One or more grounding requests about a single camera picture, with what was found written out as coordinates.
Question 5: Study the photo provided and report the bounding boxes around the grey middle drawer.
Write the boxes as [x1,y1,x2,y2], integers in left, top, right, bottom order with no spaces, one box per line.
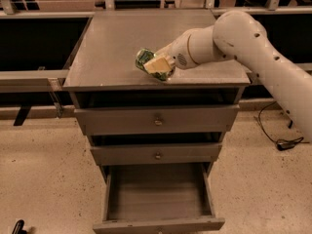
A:
[91,143,221,166]

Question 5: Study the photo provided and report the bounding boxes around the grey open bottom drawer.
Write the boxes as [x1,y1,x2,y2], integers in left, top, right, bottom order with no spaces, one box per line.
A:
[93,163,224,234]

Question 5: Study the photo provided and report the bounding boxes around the grey metal rail left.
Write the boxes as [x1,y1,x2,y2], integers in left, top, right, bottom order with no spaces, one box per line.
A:
[0,69,68,93]

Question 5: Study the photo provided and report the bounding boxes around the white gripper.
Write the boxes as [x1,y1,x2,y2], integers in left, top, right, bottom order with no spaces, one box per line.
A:
[143,28,198,74]

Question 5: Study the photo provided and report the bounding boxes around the grey top drawer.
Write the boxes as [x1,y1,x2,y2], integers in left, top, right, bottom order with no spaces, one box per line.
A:
[75,105,239,136]

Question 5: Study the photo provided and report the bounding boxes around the black cable with adapter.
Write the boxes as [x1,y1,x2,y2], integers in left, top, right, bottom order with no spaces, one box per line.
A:
[253,100,310,152]

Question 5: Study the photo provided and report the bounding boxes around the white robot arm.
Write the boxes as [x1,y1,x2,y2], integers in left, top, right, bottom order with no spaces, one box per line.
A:
[143,11,312,141]

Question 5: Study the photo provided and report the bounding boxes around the black object bottom left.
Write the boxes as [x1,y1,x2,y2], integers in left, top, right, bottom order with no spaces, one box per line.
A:
[12,219,27,234]

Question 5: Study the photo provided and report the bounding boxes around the grey drawer cabinet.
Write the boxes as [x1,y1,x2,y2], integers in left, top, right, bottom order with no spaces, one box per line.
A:
[62,9,252,177]

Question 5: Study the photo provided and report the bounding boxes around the brass top drawer knob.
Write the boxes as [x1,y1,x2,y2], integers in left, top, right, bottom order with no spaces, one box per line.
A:
[154,118,163,126]

